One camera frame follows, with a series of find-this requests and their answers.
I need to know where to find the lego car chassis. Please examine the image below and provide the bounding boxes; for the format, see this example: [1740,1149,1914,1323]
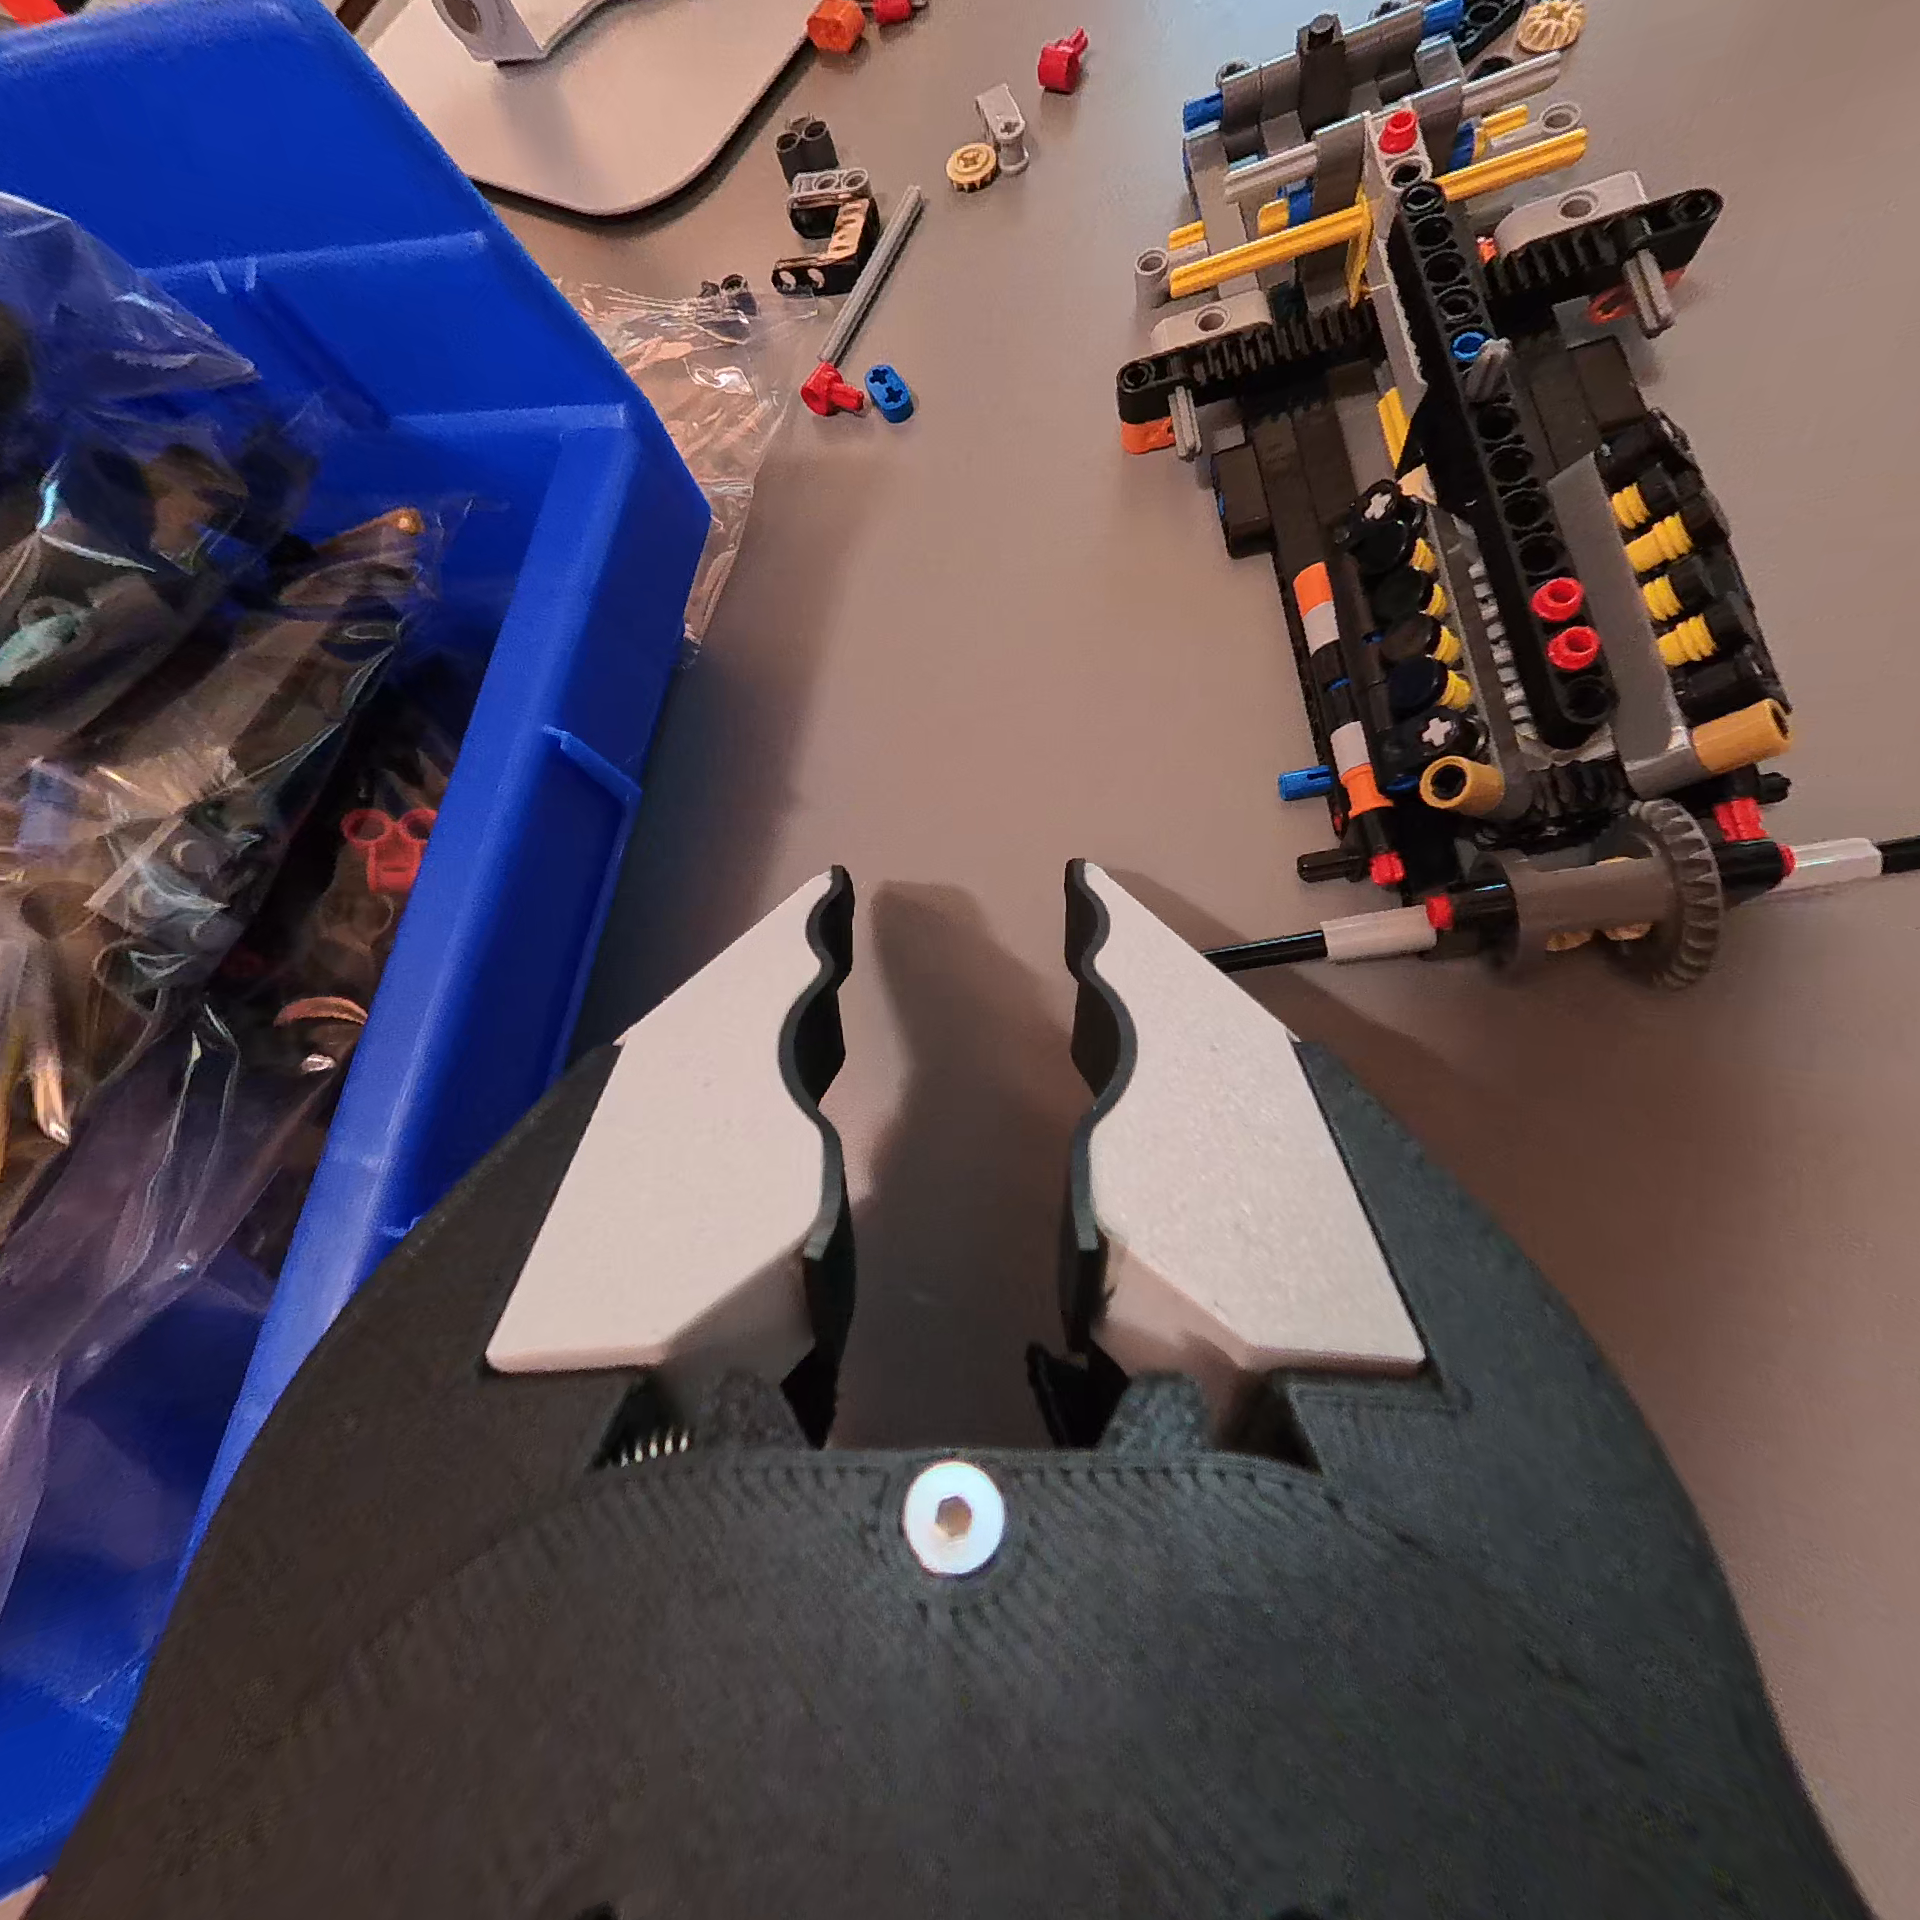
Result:
[1117,0,1920,993]

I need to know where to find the grey lego axle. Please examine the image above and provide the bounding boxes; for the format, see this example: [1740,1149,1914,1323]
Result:
[817,185,923,376]

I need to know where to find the blue plastic bin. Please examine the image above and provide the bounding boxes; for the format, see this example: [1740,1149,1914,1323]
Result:
[0,0,717,1891]

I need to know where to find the white stand base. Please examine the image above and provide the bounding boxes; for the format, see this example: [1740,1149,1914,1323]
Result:
[367,0,855,218]

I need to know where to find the black and grey lego bracket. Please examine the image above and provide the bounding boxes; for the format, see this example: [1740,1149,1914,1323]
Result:
[771,168,879,296]

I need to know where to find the clear bags of lego pieces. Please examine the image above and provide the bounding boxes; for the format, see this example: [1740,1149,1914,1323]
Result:
[0,197,498,1608]

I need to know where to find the empty clear plastic bag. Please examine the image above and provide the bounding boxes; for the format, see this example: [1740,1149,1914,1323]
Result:
[557,278,796,662]

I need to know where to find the pale stand mounting plate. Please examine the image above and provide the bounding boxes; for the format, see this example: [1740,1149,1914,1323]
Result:
[435,0,619,64]

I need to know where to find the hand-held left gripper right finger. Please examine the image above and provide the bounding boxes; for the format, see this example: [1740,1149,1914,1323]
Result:
[1026,858,1428,1453]

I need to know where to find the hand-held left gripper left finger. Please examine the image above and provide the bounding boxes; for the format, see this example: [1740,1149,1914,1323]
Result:
[484,864,859,1453]

